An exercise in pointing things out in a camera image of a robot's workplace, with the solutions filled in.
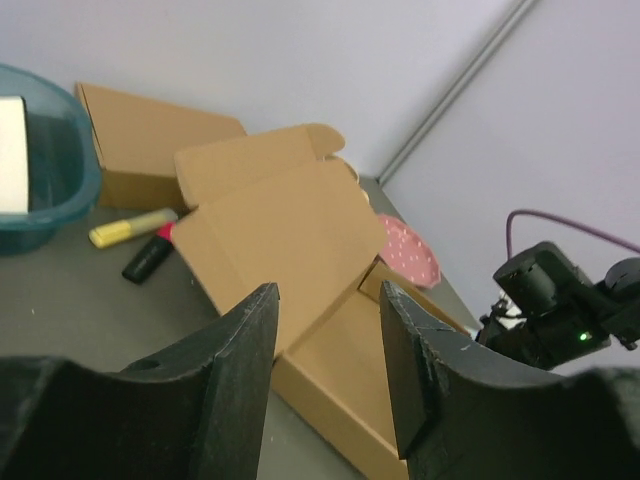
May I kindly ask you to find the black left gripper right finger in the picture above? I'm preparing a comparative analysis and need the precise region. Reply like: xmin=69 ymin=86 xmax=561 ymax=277
xmin=380 ymin=281 xmax=639 ymax=479

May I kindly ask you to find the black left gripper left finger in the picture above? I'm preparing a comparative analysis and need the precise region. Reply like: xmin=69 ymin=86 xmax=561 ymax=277
xmin=1 ymin=283 xmax=279 ymax=479

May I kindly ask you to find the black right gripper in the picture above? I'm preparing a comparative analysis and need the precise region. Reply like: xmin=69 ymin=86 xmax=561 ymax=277
xmin=476 ymin=241 xmax=611 ymax=370

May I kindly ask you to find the brown cardboard box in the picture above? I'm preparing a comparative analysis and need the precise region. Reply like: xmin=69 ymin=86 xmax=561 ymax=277
xmin=172 ymin=124 xmax=444 ymax=479
xmin=75 ymin=82 xmax=246 ymax=212

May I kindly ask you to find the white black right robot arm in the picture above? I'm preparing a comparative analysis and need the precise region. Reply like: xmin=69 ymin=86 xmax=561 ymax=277
xmin=476 ymin=241 xmax=639 ymax=370

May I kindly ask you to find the closed brown cardboard box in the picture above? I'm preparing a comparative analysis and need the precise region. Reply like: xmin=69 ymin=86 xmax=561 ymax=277
xmin=75 ymin=82 xmax=246 ymax=212

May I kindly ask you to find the pink dotted plate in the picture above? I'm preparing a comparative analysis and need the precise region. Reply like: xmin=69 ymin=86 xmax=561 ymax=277
xmin=378 ymin=214 xmax=441 ymax=289

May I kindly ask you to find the black pink highlighter pen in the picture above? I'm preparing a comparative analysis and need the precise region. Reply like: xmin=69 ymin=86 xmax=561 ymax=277
xmin=121 ymin=222 xmax=175 ymax=285

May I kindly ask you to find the yellow highlighter pen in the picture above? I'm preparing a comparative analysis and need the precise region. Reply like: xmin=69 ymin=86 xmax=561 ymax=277
xmin=88 ymin=208 xmax=178 ymax=249

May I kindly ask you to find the beige ceramic mug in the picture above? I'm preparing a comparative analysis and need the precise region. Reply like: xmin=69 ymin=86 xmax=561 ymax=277
xmin=323 ymin=154 xmax=370 ymax=203

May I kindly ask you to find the white paper sheet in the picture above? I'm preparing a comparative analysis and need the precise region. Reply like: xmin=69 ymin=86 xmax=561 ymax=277
xmin=0 ymin=96 xmax=29 ymax=214

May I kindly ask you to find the teal plastic bin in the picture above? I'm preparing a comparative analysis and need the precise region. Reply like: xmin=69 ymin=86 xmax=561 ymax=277
xmin=1 ymin=64 xmax=102 ymax=255

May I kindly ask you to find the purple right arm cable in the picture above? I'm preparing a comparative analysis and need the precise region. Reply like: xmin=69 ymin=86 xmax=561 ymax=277
xmin=505 ymin=209 xmax=640 ymax=261

